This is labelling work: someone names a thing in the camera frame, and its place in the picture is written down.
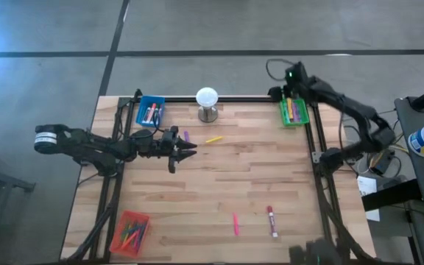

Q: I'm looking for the orange plastic basket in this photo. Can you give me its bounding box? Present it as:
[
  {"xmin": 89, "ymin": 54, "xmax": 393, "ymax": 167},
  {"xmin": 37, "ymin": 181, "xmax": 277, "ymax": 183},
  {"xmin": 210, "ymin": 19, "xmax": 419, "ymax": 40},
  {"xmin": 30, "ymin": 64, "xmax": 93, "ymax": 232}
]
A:
[{"xmin": 109, "ymin": 209, "xmax": 151, "ymax": 258}]

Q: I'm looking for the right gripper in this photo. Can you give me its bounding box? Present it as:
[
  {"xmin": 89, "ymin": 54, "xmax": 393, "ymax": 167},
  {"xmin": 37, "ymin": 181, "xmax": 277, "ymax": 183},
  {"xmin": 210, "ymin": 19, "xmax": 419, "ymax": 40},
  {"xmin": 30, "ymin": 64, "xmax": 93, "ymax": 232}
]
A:
[{"xmin": 268, "ymin": 81, "xmax": 318, "ymax": 102}]

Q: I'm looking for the black bar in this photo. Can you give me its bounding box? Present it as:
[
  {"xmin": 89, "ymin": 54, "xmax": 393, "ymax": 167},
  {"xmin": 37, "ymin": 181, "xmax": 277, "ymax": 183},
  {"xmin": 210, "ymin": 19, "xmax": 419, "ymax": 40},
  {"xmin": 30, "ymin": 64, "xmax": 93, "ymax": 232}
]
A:
[{"xmin": 361, "ymin": 179, "xmax": 424, "ymax": 213}]

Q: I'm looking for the dark red Expo marker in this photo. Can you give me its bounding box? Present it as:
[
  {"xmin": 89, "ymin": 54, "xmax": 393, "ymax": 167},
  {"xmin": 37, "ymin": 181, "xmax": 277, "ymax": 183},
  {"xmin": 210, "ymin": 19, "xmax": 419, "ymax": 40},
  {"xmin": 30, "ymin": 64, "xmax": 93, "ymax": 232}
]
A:
[{"xmin": 266, "ymin": 205, "xmax": 279, "ymax": 239}]

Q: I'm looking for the orange Expo marker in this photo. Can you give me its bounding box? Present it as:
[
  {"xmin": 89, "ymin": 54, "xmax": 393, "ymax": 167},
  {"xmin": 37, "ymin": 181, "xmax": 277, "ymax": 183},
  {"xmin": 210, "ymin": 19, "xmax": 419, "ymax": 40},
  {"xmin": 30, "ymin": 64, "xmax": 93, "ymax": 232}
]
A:
[{"xmin": 146, "ymin": 102, "xmax": 158, "ymax": 124}]

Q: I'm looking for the slim pink highlighter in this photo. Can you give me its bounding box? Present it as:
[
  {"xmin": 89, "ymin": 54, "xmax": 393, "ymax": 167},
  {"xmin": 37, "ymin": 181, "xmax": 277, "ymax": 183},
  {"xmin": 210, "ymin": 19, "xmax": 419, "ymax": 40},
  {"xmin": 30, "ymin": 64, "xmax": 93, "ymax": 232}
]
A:
[{"xmin": 122, "ymin": 228, "xmax": 142, "ymax": 250}]

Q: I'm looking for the grey metal stand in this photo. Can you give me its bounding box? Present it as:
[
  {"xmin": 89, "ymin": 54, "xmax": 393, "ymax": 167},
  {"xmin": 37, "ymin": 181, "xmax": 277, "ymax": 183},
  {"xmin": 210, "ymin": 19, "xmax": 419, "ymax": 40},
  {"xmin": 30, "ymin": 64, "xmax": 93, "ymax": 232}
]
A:
[{"xmin": 0, "ymin": 146, "xmax": 36, "ymax": 265}]

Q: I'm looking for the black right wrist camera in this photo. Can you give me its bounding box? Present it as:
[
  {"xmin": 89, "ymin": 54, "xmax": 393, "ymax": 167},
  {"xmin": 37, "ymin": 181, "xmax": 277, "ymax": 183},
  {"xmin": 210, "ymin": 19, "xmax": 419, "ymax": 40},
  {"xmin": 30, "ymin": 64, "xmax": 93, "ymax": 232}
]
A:
[{"xmin": 284, "ymin": 61, "xmax": 309, "ymax": 88}]

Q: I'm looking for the blurred black device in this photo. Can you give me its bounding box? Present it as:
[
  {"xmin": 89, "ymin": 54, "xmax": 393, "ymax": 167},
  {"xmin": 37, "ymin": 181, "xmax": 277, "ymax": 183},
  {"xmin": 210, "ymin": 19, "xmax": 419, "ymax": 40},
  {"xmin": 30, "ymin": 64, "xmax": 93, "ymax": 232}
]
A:
[{"xmin": 288, "ymin": 237, "xmax": 345, "ymax": 265}]

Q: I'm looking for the green plastic basket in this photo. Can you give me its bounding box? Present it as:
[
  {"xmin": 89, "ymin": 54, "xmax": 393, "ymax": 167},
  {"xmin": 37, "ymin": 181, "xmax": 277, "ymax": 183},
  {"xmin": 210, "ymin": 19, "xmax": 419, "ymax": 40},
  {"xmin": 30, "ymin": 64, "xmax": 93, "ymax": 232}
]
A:
[{"xmin": 278, "ymin": 97, "xmax": 311, "ymax": 128}]

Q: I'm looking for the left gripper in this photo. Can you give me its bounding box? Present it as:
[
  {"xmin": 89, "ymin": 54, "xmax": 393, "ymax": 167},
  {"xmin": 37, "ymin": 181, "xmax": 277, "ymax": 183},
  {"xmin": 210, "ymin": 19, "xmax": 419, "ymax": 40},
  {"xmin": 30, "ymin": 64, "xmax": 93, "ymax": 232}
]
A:
[{"xmin": 129, "ymin": 125, "xmax": 198, "ymax": 174}]

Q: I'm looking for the black right camera cable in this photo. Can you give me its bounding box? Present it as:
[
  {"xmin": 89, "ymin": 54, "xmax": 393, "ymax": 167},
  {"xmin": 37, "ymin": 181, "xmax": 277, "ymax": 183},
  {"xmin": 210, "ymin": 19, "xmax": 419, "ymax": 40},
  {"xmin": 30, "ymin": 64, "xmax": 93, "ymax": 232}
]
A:
[{"xmin": 265, "ymin": 57, "xmax": 296, "ymax": 82}]

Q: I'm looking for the white mushroom lamp metal base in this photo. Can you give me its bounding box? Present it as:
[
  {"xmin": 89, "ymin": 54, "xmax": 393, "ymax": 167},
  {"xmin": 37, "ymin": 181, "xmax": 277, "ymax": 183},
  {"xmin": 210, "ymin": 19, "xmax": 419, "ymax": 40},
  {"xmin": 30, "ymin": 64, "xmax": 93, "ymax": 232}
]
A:
[{"xmin": 195, "ymin": 86, "xmax": 219, "ymax": 124}]

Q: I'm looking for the black power adapter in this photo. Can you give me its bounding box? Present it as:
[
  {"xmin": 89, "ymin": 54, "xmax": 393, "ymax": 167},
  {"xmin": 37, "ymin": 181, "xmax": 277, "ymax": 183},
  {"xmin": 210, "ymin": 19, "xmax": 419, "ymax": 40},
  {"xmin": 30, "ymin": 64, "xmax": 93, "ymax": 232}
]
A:
[{"xmin": 369, "ymin": 152, "xmax": 396, "ymax": 177}]

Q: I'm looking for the white paper sheet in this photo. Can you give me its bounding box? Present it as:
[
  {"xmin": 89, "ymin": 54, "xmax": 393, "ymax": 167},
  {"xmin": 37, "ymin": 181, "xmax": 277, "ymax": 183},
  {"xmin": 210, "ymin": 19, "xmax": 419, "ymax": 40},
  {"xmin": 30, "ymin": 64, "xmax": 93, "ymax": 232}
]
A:
[{"xmin": 356, "ymin": 175, "xmax": 381, "ymax": 222}]

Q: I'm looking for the yellow white cable bundle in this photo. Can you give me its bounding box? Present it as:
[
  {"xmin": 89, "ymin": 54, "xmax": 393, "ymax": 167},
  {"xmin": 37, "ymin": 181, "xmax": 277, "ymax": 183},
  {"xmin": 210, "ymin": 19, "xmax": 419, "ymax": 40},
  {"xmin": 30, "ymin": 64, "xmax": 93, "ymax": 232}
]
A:
[{"xmin": 344, "ymin": 108, "xmax": 410, "ymax": 174}]

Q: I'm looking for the blue plastic basket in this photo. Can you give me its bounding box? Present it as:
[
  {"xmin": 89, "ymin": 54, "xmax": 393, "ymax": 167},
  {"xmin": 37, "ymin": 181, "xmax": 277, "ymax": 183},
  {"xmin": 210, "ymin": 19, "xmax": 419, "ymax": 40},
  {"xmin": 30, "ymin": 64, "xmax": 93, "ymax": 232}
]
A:
[{"xmin": 135, "ymin": 94, "xmax": 166, "ymax": 128}]

